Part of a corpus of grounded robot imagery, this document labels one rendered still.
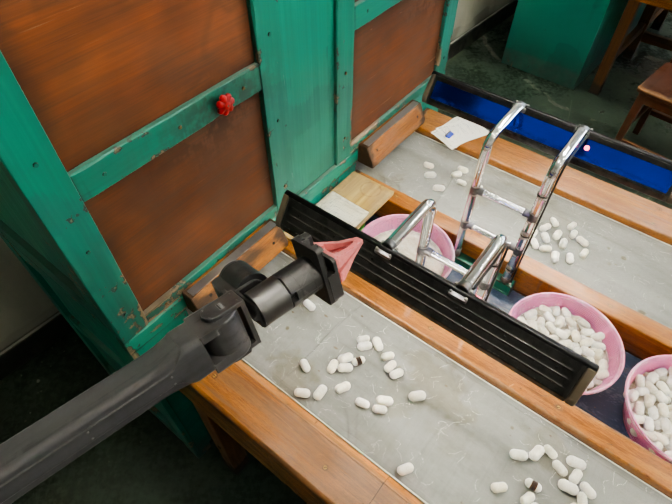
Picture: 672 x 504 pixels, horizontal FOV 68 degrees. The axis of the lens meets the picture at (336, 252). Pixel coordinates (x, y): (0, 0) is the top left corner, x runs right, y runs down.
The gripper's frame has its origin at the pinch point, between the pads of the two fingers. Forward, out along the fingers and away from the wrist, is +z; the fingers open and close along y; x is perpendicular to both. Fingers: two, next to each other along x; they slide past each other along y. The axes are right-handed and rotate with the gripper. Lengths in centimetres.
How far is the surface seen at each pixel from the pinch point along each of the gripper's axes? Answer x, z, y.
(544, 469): 24, 16, 56
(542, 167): -25, 91, 36
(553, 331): 8, 45, 51
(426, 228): -8.2, 23.1, 13.7
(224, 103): -34.3, 1.3, -17.8
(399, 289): 0.8, 6.0, 13.6
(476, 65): -169, 243, 65
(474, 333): 14.4, 9.0, 18.3
